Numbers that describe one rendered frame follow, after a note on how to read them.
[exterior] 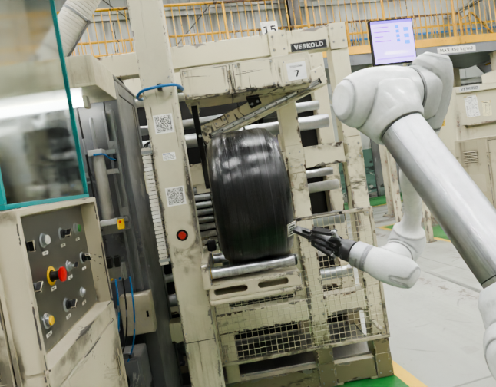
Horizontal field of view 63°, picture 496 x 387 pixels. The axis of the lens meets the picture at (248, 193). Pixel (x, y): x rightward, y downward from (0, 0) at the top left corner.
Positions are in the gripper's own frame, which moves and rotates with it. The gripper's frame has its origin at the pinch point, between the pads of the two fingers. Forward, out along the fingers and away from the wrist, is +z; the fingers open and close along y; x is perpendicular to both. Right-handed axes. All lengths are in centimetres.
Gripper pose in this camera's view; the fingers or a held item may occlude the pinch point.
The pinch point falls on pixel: (302, 232)
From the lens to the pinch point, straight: 150.1
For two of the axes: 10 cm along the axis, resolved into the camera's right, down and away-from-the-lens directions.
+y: 1.0, 8.3, 5.4
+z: -7.6, -2.9, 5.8
